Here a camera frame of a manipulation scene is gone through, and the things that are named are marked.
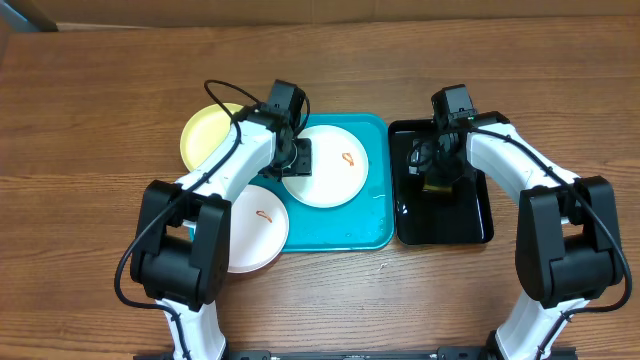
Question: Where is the green and yellow sponge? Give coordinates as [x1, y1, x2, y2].
[422, 175, 453, 194]

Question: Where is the pinkish white round plate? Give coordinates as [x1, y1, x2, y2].
[228, 185, 289, 274]

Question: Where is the yellow-green round plate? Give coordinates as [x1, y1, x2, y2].
[180, 105, 231, 171]

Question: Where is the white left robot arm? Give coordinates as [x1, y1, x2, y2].
[114, 102, 311, 359]

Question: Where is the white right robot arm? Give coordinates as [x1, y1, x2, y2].
[394, 109, 633, 359]

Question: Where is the black rectangular tray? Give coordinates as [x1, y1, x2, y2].
[388, 119, 494, 246]

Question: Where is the teal plastic tray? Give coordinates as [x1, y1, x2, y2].
[244, 113, 394, 252]

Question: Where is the red sauce smear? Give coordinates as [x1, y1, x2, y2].
[256, 210, 273, 223]

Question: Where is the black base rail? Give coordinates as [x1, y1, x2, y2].
[132, 345, 579, 360]

